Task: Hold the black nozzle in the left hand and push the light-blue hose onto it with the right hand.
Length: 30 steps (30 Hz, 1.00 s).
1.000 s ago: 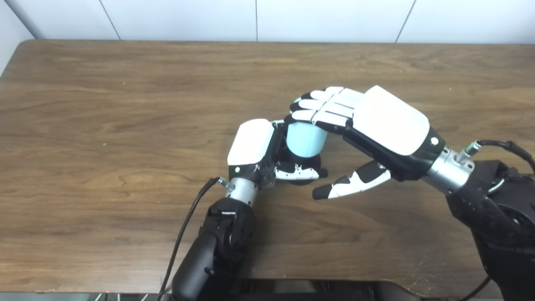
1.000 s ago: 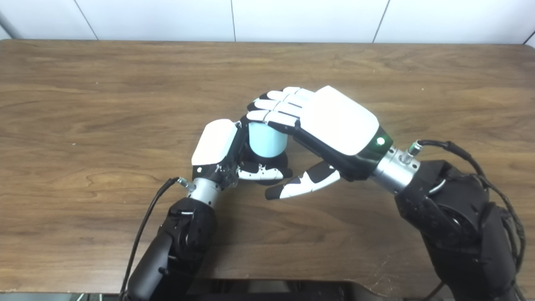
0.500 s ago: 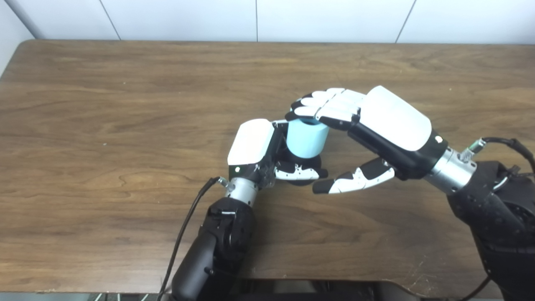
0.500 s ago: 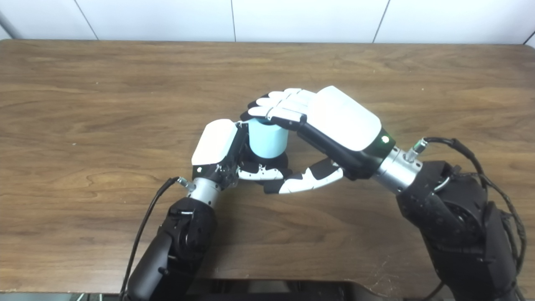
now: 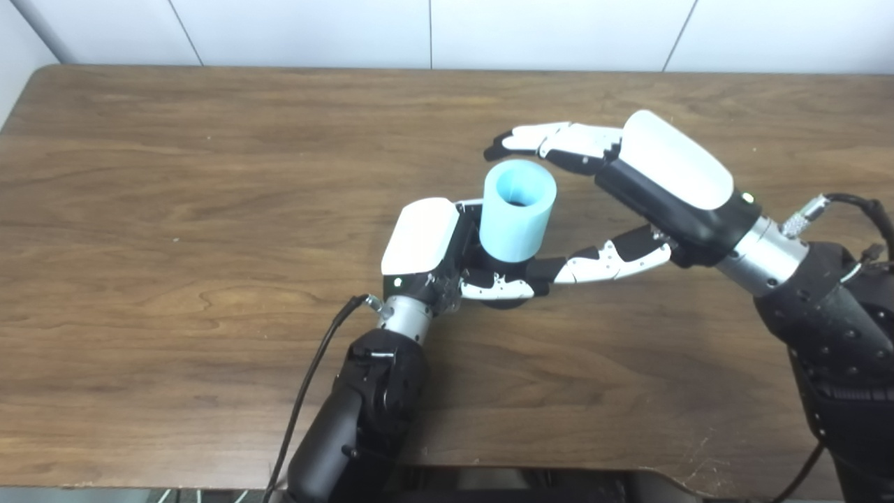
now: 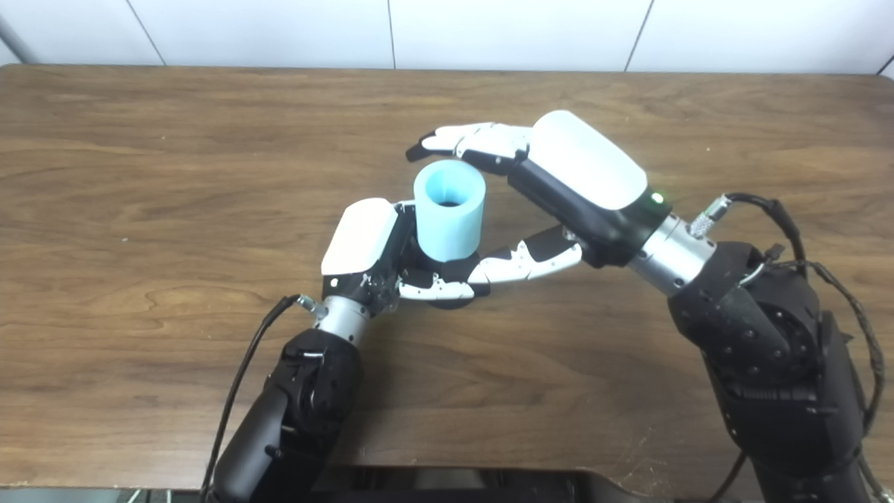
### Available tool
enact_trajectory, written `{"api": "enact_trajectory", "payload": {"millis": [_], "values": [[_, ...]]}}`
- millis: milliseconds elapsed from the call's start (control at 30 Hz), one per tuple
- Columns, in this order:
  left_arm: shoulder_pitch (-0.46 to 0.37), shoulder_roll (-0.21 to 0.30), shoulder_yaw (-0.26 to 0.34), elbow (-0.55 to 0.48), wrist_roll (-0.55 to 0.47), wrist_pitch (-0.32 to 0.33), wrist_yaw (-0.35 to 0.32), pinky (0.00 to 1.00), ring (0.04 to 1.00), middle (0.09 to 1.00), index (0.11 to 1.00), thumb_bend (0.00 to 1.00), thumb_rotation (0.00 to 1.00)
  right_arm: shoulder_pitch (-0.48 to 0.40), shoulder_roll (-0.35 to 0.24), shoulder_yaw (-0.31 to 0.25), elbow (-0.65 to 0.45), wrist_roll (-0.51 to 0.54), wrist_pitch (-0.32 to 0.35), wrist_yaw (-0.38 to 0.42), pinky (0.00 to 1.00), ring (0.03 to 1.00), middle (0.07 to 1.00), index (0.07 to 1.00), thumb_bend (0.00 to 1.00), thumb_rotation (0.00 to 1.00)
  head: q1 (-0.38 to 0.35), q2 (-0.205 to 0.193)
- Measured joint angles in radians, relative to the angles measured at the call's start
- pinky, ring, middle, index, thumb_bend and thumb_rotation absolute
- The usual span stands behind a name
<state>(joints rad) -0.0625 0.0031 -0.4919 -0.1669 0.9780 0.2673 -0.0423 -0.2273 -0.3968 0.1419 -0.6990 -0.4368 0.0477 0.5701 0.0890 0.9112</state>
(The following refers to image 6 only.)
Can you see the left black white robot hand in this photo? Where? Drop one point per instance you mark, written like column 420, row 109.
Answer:
column 360, row 237

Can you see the light blue cylinder cup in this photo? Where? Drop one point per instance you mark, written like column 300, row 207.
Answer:
column 447, row 223

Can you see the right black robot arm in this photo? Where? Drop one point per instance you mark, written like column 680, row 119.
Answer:
column 761, row 328

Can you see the black flared nozzle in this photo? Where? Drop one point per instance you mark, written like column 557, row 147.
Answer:
column 447, row 276

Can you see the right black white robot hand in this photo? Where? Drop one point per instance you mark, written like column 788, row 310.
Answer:
column 587, row 168

